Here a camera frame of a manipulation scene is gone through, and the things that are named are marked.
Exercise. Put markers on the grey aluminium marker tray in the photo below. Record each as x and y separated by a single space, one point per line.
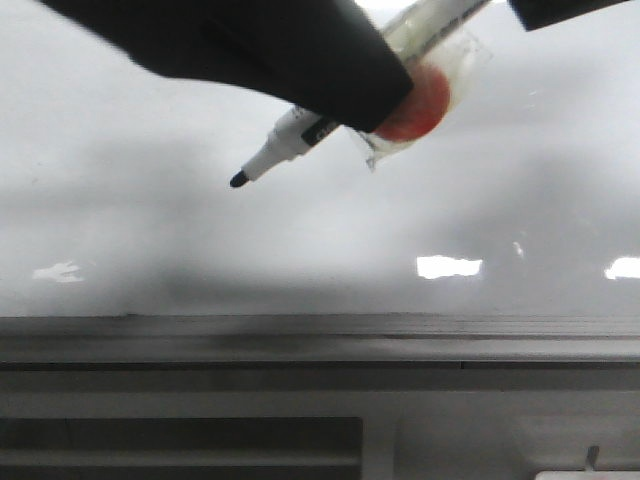
316 338

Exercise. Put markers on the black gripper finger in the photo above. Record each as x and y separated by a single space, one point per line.
538 14
325 56

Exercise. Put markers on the white black-tipped whiteboard marker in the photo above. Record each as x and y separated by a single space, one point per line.
442 57

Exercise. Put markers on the white glossy whiteboard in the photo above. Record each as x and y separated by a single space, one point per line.
524 201

